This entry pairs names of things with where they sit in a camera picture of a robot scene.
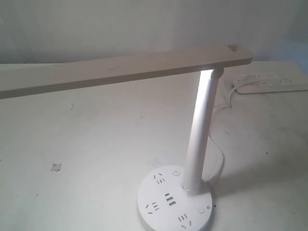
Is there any white power strip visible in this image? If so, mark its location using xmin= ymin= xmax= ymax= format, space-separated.
xmin=232 ymin=73 xmax=308 ymax=94

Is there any white power cord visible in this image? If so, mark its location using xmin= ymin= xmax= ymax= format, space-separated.
xmin=201 ymin=78 xmax=282 ymax=183

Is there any white desk lamp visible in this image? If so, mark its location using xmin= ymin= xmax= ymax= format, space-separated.
xmin=0 ymin=45 xmax=253 ymax=231

